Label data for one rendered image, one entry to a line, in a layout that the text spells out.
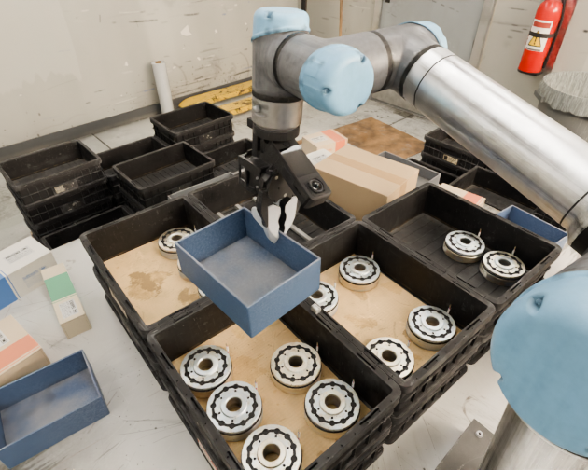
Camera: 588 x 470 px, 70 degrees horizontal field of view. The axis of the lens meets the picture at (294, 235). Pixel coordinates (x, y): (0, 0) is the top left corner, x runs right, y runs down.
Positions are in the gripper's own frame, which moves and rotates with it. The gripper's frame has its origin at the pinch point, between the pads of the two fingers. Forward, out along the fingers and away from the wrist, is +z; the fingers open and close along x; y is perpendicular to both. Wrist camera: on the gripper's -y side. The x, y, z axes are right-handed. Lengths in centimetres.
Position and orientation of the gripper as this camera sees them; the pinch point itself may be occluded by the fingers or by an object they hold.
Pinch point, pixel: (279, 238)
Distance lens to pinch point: 73.5
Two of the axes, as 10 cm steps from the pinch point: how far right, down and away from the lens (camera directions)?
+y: -6.6, -4.7, 5.9
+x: -7.5, 3.4, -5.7
